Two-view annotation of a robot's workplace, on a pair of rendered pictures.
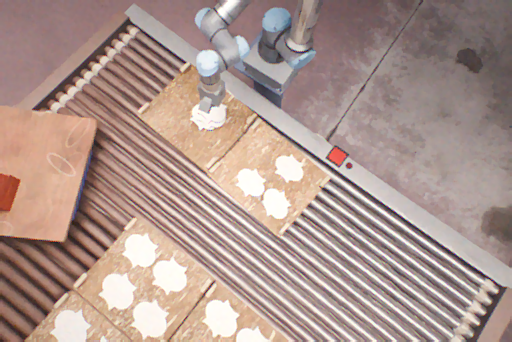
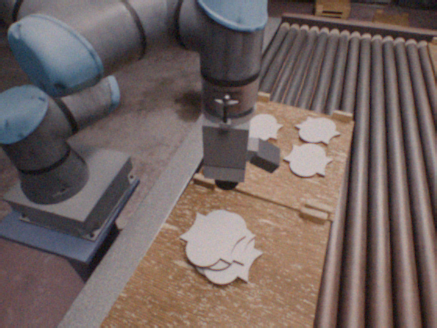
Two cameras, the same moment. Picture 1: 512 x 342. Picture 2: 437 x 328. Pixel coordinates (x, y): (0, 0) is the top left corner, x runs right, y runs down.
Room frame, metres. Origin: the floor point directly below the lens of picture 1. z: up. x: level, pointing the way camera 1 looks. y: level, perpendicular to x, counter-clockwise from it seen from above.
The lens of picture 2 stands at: (0.83, 0.53, 1.51)
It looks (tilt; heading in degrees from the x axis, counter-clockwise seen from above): 45 degrees down; 258
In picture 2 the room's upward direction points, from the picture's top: straight up
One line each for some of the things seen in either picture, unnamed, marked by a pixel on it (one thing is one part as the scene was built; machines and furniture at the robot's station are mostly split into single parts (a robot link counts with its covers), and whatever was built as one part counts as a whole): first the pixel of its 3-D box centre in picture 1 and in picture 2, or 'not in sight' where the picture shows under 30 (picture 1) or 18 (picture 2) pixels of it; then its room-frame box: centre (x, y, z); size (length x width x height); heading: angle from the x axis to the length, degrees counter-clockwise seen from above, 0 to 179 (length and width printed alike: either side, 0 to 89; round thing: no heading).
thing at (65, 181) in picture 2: (274, 42); (49, 165); (1.11, -0.03, 1.01); 0.15 x 0.15 x 0.10
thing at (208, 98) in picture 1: (208, 94); (243, 137); (0.72, 0.21, 1.23); 0.12 x 0.09 x 0.16; 160
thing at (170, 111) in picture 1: (198, 116); (226, 276); (0.76, 0.28, 0.93); 0.41 x 0.35 x 0.02; 56
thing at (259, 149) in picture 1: (269, 176); (282, 147); (0.51, -0.06, 0.93); 0.41 x 0.35 x 0.02; 54
